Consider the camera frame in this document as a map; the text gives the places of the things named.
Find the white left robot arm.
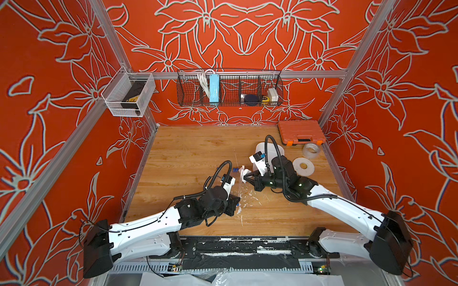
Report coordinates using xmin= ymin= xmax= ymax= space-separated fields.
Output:
xmin=81 ymin=185 xmax=240 ymax=279

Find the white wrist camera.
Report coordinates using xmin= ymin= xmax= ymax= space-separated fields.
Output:
xmin=249 ymin=151 xmax=267 ymax=176
xmin=221 ymin=174 xmax=236 ymax=194

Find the black yellow item in box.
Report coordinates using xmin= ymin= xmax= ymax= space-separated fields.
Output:
xmin=121 ymin=81 xmax=146 ymax=110

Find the white plastic tray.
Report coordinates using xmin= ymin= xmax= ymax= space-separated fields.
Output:
xmin=255 ymin=142 xmax=285 ymax=172

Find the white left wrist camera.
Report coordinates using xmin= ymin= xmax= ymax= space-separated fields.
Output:
xmin=221 ymin=174 xmax=236 ymax=194

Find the orange tool case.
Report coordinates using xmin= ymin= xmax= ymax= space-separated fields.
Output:
xmin=277 ymin=120 xmax=326 ymax=146

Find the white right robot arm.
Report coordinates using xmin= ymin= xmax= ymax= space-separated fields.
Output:
xmin=243 ymin=152 xmax=413 ymax=275

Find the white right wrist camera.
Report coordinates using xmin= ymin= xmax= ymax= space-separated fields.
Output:
xmin=249 ymin=151 xmax=267 ymax=176

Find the clear tape roll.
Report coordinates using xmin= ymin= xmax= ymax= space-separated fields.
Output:
xmin=302 ymin=143 xmax=321 ymax=160

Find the black wire basket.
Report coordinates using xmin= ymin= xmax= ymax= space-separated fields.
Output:
xmin=177 ymin=69 xmax=284 ymax=107

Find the dark round object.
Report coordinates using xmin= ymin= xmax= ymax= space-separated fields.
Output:
xmin=243 ymin=94 xmax=260 ymax=106

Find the white small box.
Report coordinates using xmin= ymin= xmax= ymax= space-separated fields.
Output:
xmin=267 ymin=88 xmax=279 ymax=104

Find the clear acrylic wall box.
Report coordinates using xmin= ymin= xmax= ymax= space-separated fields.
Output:
xmin=101 ymin=67 xmax=156 ymax=117

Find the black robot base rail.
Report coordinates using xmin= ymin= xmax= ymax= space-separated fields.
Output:
xmin=148 ymin=236 xmax=340 ymax=272

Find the white flat tape disc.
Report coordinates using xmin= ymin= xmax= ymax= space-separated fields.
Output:
xmin=292 ymin=157 xmax=315 ymax=176

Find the white wipe tissue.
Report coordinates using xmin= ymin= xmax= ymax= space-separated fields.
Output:
xmin=239 ymin=165 xmax=251 ymax=184

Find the light blue box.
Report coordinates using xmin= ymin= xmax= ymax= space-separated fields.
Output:
xmin=209 ymin=74 xmax=219 ymax=106

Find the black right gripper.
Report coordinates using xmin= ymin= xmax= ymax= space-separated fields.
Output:
xmin=241 ymin=169 xmax=288 ymax=193

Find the white cable bundle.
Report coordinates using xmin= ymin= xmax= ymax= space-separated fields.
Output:
xmin=196 ymin=70 xmax=212 ymax=99

